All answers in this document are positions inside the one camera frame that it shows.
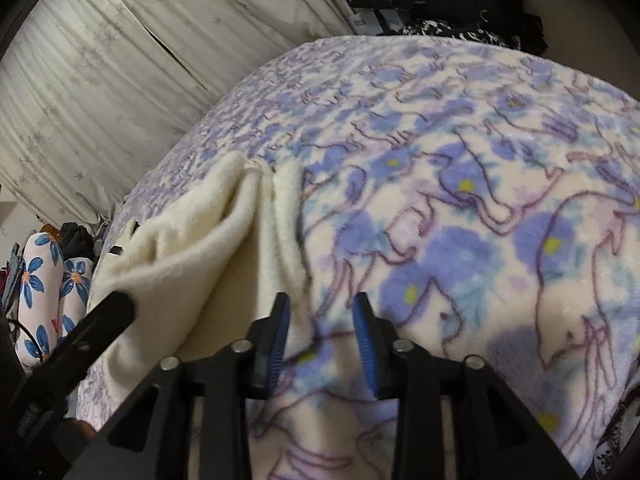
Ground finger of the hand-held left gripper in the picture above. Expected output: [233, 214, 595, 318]
[27, 292, 137, 401]

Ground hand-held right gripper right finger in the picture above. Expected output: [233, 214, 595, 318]
[352, 291, 584, 480]

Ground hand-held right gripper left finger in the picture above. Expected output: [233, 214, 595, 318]
[62, 292, 292, 480]

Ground cream knit sweater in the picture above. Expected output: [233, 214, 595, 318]
[89, 152, 312, 397]

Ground dark clothes pile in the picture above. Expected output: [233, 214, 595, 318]
[59, 222, 97, 262]

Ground pile of grey and red clothes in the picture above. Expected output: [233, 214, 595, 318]
[0, 242, 27, 313]

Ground small rolled blue-flower quilt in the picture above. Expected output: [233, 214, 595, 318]
[56, 257, 95, 346]

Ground large rolled blue-flower quilt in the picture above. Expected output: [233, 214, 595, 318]
[12, 232, 66, 361]

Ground purple floral fleece blanket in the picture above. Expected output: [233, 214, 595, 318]
[75, 35, 640, 480]

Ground dark dotted cloth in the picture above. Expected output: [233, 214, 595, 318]
[592, 382, 640, 480]

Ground white patterned curtain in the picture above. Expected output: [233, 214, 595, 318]
[0, 0, 353, 226]

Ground white cardboard box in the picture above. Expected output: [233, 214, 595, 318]
[349, 9, 407, 35]

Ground black and white patterned cloth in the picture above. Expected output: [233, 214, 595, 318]
[404, 17, 497, 45]

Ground black bags under shelf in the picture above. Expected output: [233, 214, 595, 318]
[342, 0, 547, 57]

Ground black cable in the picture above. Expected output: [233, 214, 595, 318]
[5, 317, 41, 361]

